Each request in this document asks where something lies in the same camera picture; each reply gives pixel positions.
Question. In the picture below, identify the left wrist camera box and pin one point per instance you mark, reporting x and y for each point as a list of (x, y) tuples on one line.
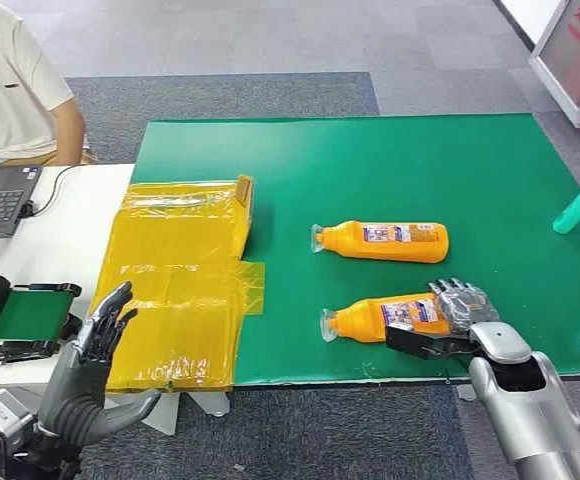
[(0, 424)]

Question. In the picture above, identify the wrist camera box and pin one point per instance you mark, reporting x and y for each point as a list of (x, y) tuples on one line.
[(420, 341), (0, 424)]

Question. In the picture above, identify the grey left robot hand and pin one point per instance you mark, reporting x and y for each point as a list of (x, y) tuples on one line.
[(77, 384)]

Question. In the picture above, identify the white red sign stand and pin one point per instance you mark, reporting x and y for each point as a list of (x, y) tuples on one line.
[(570, 60)]

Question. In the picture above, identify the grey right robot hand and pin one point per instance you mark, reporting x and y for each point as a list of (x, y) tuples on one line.
[(462, 308)]

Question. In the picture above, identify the yellow taped cardboard box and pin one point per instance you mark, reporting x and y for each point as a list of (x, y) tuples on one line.
[(170, 318)]

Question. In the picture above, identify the white table foot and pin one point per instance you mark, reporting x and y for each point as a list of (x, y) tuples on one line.
[(466, 393)]

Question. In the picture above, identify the small green conveyor belt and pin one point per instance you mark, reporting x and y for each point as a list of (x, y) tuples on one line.
[(30, 314)]

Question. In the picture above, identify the green table mat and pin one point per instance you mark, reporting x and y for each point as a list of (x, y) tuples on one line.
[(370, 166)]

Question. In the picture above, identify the white support bracket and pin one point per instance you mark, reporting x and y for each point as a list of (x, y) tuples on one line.
[(170, 414)]

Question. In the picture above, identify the orange bottle with clear cap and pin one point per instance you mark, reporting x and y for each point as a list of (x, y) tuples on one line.
[(350, 242), (362, 319)]

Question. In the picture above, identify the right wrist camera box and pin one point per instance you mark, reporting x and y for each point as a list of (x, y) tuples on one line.
[(420, 341)]

